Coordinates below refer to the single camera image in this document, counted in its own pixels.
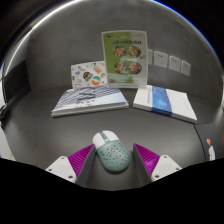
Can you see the green and white computer mouse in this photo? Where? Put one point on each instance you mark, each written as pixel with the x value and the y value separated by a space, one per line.
pixel 111 153

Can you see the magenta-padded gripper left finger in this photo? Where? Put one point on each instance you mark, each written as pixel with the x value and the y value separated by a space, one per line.
pixel 63 166

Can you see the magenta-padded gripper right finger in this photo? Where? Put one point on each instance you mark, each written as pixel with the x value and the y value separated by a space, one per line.
pixel 165 166

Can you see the white book with blue band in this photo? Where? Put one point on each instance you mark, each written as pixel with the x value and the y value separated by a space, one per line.
pixel 165 101

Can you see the grey striped cover book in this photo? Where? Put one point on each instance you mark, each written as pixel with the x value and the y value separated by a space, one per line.
pixel 88 100

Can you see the white card with colourful stickers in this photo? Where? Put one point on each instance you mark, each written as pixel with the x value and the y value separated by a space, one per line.
pixel 88 75

